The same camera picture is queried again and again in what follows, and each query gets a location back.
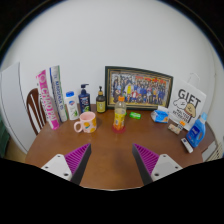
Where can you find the white bottle with blue cap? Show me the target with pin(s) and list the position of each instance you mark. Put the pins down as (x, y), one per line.
(72, 106)

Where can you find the small white rectangular device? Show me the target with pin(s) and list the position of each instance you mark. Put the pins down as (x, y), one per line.
(187, 145)

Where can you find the blue detergent bottle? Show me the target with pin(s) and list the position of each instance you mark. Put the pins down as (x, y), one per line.
(196, 131)

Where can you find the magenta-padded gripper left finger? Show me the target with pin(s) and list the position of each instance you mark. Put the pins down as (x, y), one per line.
(76, 160)

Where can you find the pink mug with orange dots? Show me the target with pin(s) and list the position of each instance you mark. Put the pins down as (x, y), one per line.
(88, 122)

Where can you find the small green packet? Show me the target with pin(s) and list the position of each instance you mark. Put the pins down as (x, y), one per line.
(135, 115)

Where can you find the white paper gift bag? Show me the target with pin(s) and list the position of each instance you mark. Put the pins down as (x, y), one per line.
(186, 105)

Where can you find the small beige snack packet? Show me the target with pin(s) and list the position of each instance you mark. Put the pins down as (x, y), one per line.
(174, 128)

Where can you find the orange-capped drink bottle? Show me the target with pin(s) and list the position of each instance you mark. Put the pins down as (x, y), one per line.
(120, 113)

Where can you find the brown pump bottle yellow label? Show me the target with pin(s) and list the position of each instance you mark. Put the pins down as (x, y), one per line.
(100, 101)

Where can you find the blue and white tissue pack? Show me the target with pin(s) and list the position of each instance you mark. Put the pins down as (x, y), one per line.
(160, 116)

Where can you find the wooden chair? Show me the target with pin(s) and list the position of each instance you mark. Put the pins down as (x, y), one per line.
(36, 110)

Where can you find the white and green tube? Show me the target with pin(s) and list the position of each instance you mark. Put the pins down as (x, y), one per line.
(58, 93)

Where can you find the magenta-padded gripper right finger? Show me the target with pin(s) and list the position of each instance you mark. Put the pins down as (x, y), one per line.
(148, 160)

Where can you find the dark blue pump bottle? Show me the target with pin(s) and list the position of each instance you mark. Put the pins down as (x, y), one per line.
(84, 99)

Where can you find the framed group photograph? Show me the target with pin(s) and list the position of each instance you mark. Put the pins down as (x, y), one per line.
(138, 88)

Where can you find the pink and white tube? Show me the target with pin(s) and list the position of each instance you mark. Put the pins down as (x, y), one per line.
(47, 100)

